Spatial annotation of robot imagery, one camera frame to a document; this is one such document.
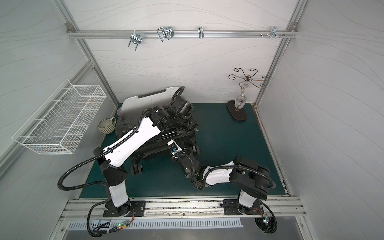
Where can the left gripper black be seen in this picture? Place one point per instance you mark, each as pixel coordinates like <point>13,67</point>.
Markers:
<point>186,120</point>

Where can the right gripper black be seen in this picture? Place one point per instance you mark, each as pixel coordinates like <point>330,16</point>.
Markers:
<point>182,154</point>

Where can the white hard-shell suitcase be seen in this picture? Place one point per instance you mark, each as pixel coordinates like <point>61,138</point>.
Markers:
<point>146,139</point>

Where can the green table mat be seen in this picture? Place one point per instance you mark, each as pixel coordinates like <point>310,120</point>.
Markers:
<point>220,138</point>

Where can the black metal jewelry stand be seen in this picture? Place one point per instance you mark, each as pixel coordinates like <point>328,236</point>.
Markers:
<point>240,115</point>

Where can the glass ornament on stand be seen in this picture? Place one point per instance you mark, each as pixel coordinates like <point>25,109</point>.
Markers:
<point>241,98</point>

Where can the striped ceramic mug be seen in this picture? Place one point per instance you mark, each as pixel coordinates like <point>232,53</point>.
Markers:
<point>107,126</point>

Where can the metal U-bolt hook left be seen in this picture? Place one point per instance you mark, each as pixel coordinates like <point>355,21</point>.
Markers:
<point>135,40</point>

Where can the small metal hook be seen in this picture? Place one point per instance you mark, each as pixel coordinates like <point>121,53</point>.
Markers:
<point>201,32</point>

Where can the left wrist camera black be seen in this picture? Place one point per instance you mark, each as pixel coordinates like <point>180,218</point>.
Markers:
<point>179,104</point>

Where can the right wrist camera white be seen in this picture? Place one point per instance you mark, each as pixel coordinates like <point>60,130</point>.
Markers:
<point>174,147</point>

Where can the metal wire hook middle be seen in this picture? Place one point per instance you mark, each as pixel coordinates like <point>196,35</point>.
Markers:
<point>165,33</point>

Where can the white slotted cable duct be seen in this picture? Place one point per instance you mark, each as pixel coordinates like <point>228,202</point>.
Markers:
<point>149,224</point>

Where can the white wire basket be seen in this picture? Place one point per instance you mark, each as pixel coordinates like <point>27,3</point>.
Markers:
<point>58,126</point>

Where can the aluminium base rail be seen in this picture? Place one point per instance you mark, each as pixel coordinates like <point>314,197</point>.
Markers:
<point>192,207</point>

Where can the metal bracket hook right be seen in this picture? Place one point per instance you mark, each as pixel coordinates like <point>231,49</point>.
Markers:
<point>273,34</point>

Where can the horizontal aluminium rail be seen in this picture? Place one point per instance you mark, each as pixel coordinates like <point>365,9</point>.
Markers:
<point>179,34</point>

